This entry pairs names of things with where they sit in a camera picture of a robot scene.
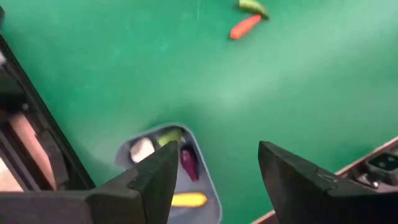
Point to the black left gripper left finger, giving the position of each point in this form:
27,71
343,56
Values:
149,186

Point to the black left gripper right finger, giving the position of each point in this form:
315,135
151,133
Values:
295,186

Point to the white garlic bulb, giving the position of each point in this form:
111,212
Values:
141,149

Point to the yellow chili pepper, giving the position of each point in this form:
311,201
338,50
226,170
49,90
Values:
189,199

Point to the dark purple round vegetable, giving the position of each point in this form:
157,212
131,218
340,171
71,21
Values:
190,165

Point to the small yellow-green vegetable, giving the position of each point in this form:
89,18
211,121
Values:
169,137

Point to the red chili pepper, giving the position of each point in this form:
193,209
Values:
245,27

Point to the green chili pepper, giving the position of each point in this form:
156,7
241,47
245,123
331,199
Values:
252,6

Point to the blue plastic basket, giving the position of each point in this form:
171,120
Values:
199,214

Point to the green table mat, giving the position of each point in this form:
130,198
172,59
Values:
248,93

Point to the black metal rig frame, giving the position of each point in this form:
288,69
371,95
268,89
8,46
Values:
46,130

